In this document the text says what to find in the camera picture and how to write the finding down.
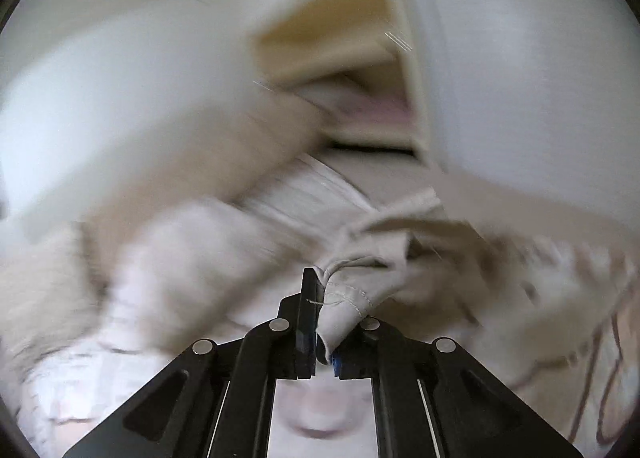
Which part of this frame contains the long beige bolster cushion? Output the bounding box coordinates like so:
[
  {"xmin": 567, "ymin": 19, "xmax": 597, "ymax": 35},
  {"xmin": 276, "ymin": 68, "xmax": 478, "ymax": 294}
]
[{"xmin": 84, "ymin": 92, "xmax": 329, "ymax": 270}]

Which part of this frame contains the white louvered cabinet door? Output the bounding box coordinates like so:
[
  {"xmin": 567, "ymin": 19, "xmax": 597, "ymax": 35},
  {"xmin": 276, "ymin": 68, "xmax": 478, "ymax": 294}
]
[{"xmin": 408, "ymin": 0, "xmax": 639, "ymax": 226}]

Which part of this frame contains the bear print bed sheet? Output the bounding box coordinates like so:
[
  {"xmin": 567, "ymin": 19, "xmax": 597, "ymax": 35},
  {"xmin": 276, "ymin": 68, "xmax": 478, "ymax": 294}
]
[{"xmin": 17, "ymin": 218, "xmax": 639, "ymax": 457}]

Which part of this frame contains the beige garment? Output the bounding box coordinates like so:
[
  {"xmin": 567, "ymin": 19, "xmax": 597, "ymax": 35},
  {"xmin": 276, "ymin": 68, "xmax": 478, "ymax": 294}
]
[{"xmin": 317, "ymin": 189, "xmax": 638, "ymax": 366}]

